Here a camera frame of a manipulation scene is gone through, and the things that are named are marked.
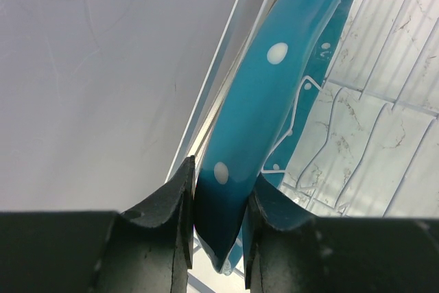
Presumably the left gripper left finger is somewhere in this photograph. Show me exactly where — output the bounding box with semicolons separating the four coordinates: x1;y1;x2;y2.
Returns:
1;156;195;292

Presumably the white wire dish rack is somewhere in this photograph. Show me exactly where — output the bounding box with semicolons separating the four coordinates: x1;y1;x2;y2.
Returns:
164;0;439;293

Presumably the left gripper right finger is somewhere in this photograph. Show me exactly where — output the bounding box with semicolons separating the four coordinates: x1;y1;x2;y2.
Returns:
244;176;438;292

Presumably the blue scalloped plate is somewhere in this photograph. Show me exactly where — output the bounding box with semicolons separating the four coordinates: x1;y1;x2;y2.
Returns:
194;0;341;273

